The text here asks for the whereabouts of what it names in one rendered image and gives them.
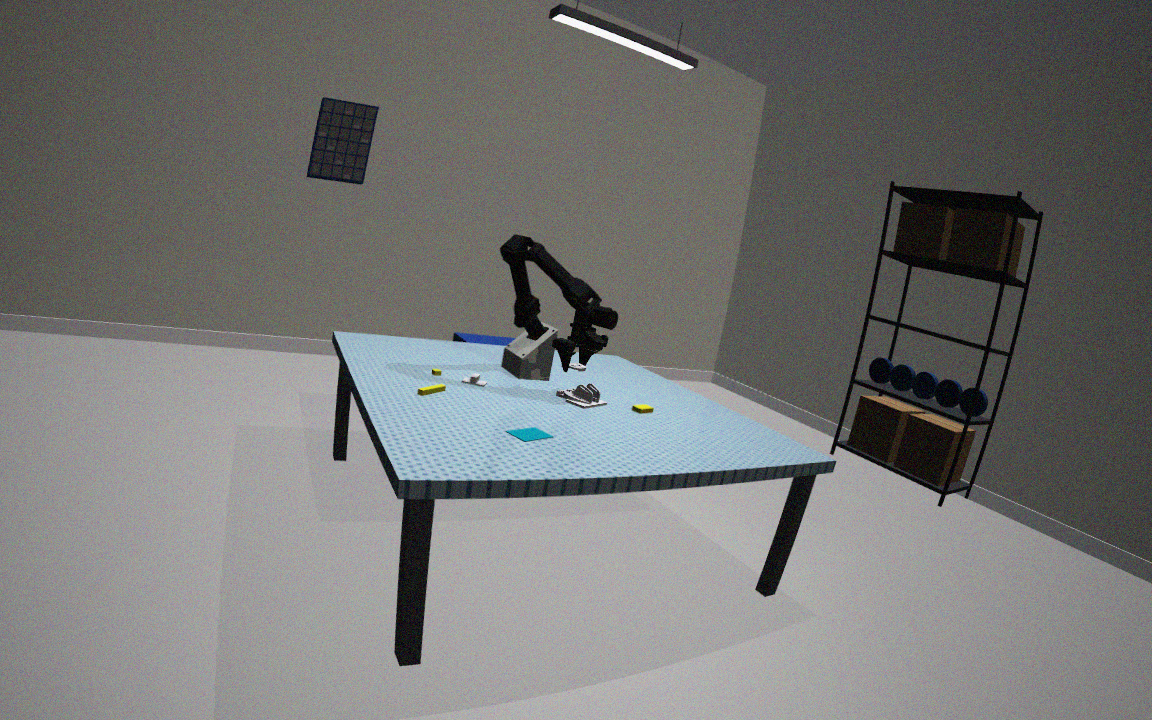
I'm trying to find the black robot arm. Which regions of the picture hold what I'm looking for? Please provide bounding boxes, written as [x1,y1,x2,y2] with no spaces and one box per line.
[500,234,617,351]

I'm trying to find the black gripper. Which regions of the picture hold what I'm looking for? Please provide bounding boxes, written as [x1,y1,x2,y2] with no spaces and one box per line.
[552,321,598,372]

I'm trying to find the teal flat rectangular plate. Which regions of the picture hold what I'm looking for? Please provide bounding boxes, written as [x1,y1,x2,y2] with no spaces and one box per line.
[506,427,554,442]

